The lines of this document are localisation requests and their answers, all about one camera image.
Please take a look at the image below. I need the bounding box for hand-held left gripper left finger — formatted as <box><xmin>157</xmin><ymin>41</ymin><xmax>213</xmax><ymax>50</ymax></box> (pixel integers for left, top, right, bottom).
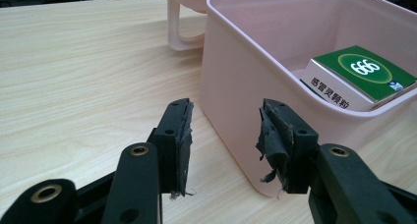
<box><xmin>146</xmin><ymin>97</ymin><xmax>197</xmax><ymax>199</ymax></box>

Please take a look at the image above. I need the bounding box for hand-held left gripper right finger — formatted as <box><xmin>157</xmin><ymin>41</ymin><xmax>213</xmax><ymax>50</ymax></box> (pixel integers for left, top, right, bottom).
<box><xmin>255</xmin><ymin>98</ymin><xmax>320</xmax><ymax>195</ymax></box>

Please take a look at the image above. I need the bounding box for pink plastic storage box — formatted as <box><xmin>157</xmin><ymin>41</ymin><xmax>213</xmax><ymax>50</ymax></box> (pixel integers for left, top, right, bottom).
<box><xmin>199</xmin><ymin>0</ymin><xmax>417</xmax><ymax>197</ymax></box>

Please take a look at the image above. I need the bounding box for green and white medicine box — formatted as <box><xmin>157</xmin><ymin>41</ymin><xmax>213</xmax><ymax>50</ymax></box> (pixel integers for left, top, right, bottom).
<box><xmin>300</xmin><ymin>44</ymin><xmax>417</xmax><ymax>113</ymax></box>

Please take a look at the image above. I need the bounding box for pink box lid with handle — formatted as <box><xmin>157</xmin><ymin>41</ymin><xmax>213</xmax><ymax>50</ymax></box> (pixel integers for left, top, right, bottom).
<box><xmin>152</xmin><ymin>0</ymin><xmax>244</xmax><ymax>52</ymax></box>

